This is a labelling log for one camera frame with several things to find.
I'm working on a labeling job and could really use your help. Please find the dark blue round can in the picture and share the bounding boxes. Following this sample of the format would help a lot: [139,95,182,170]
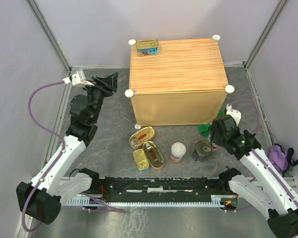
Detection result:
[192,140,212,163]

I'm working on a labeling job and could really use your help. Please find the gold rectangular meat tin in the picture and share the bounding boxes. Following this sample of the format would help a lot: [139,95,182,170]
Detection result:
[133,149,149,171]

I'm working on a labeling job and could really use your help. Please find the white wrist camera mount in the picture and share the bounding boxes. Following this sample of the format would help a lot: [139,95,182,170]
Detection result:
[225,104,241,126]
[62,69,94,88]

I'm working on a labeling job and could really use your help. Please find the grey slotted cable duct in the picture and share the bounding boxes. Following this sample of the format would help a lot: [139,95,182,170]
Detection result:
[65,195,224,208]

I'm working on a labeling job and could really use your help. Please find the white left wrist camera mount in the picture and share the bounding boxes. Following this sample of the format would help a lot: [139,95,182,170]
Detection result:
[62,69,94,88]

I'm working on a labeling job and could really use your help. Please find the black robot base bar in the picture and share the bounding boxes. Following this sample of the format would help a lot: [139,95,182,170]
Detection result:
[87,177,236,202]

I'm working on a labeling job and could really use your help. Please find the blue rectangular luncheon meat tin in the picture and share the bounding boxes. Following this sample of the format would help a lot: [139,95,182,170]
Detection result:
[136,39,159,57]

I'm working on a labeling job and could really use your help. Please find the oval red fish tin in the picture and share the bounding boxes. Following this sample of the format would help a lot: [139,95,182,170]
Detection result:
[129,126,155,149]

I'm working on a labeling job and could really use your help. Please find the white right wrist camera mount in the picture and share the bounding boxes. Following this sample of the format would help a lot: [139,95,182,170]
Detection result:
[225,104,241,126]

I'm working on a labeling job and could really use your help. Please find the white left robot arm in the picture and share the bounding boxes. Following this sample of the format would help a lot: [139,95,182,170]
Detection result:
[16,70,119,232]

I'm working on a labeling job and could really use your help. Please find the gold oval fish tin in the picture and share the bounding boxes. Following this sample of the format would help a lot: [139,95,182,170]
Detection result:
[143,141,164,170]

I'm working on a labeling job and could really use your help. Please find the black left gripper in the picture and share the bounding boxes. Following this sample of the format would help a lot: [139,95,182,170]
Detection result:
[81,72,119,122]

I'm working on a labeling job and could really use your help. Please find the purple cloth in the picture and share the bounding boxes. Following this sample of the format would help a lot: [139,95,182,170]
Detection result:
[268,144,298,175]

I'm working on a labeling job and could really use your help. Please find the wooden cube cabinet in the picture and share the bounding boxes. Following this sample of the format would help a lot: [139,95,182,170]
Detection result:
[125,35,235,129]

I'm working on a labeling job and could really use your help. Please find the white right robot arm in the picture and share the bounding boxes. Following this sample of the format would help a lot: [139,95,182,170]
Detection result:
[210,115,298,238]

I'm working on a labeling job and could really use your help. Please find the green cloth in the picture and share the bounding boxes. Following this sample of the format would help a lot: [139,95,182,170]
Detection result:
[198,110,224,137]

